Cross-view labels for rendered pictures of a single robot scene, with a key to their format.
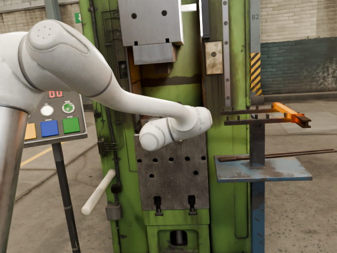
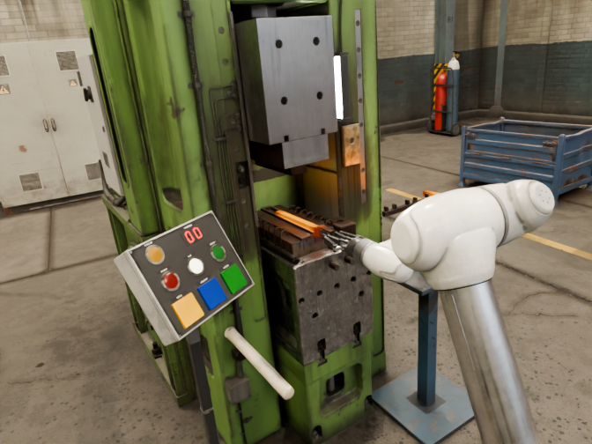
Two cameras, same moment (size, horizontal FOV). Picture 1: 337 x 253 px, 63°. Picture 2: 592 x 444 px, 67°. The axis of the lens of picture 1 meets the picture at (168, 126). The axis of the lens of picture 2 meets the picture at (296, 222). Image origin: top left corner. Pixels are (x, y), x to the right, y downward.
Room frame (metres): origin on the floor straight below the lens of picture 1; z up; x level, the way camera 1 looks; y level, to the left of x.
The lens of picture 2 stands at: (0.20, 1.07, 1.64)
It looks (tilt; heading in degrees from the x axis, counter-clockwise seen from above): 20 degrees down; 323
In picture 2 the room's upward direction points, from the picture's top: 5 degrees counter-clockwise
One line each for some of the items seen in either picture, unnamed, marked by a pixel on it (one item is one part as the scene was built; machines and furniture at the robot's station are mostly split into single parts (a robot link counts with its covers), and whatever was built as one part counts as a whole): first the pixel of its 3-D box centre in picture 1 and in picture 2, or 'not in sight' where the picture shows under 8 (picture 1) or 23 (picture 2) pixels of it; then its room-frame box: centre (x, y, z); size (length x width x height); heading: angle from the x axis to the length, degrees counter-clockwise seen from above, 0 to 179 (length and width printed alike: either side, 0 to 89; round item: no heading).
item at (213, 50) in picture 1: (213, 58); (351, 144); (1.54, -0.28, 1.27); 0.09 x 0.02 x 0.17; 84
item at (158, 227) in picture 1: (180, 218); (307, 360); (1.65, -0.03, 0.23); 0.55 x 0.37 x 0.47; 174
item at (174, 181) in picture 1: (175, 154); (299, 278); (1.65, -0.03, 0.69); 0.56 x 0.38 x 0.45; 174
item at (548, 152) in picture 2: not in sight; (524, 156); (2.48, -4.01, 0.36); 1.20 x 0.80 x 0.72; 173
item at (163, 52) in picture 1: (157, 54); (277, 144); (1.65, 0.03, 1.32); 0.42 x 0.20 x 0.10; 174
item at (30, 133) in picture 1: (26, 132); (187, 310); (1.27, 0.67, 1.01); 0.07 x 0.05 x 0.07; 109
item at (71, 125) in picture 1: (71, 125); (233, 278); (1.33, 0.48, 1.01); 0.07 x 0.05 x 0.07; 109
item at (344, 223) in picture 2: not in sight; (340, 228); (1.48, -0.13, 0.95); 0.12 x 0.08 x 0.06; 174
